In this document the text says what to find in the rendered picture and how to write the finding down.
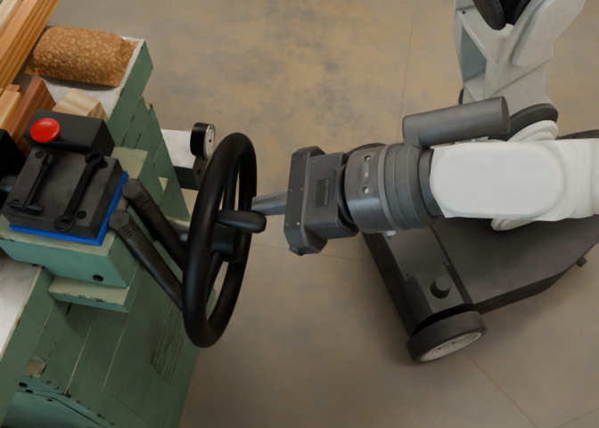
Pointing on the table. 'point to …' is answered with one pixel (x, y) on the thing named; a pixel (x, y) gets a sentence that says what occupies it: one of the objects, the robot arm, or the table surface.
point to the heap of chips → (82, 55)
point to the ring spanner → (78, 192)
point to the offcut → (80, 105)
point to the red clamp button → (45, 130)
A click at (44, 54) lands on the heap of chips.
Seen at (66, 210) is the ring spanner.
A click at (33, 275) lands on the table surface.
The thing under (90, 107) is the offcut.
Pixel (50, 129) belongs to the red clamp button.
